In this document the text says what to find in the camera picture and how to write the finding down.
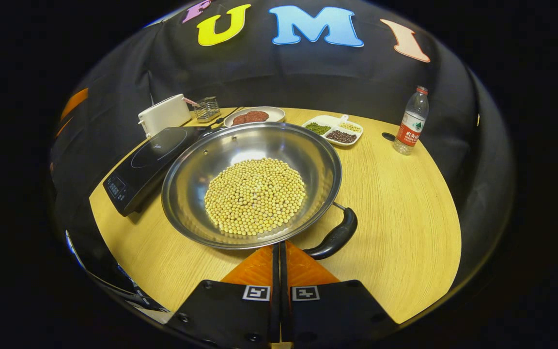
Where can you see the black backdrop cloth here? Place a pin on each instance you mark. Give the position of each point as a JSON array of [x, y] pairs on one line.
[[308, 82]]

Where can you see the heap of red beans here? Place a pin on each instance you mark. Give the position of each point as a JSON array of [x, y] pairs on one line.
[[341, 136]]

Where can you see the pink striped stick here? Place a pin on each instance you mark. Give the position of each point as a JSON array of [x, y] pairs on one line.
[[191, 102]]

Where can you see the clear plastic water bottle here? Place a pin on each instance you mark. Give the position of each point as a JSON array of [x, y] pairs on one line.
[[410, 126]]

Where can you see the heap of green beans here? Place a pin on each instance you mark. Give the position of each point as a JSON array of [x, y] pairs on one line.
[[317, 128]]

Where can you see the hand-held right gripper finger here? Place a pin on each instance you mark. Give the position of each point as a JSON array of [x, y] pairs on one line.
[[284, 291], [275, 291]]

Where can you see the white round plate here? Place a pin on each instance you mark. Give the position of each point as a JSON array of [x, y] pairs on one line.
[[275, 114]]

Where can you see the white toaster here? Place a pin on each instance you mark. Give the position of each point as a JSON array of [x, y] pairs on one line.
[[165, 115]]

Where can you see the white divided dish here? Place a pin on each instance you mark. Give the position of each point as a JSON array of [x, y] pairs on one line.
[[332, 121]]

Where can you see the red meat piece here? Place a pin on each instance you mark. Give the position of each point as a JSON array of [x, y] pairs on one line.
[[239, 119], [257, 116]]

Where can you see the pile of soybeans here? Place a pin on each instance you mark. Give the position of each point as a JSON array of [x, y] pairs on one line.
[[255, 194]]

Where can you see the heap of yellow beans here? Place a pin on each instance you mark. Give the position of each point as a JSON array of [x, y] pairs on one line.
[[350, 127]]

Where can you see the black induction cooktop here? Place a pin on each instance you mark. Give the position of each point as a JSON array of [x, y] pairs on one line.
[[148, 160]]

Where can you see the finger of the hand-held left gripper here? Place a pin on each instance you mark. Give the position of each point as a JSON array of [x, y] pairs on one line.
[[74, 103]]

